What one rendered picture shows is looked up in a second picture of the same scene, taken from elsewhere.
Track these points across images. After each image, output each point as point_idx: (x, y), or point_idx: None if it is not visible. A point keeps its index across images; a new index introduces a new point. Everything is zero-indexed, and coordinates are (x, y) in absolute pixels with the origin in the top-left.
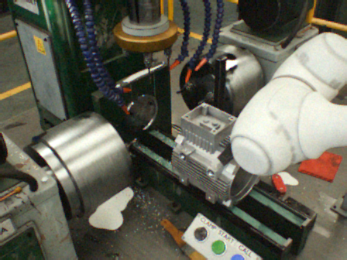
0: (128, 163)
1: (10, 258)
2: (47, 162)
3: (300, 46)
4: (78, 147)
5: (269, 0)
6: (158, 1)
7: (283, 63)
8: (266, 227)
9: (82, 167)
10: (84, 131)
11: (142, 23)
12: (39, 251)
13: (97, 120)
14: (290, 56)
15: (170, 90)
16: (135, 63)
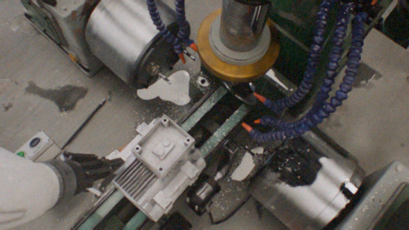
0: (126, 77)
1: (38, 13)
2: (96, 6)
3: (3, 171)
4: (113, 25)
5: (405, 227)
6: (234, 36)
7: (10, 160)
8: (97, 221)
9: (100, 35)
10: (132, 25)
11: (218, 30)
12: (55, 31)
13: (148, 32)
14: (1, 163)
15: (280, 113)
16: (299, 58)
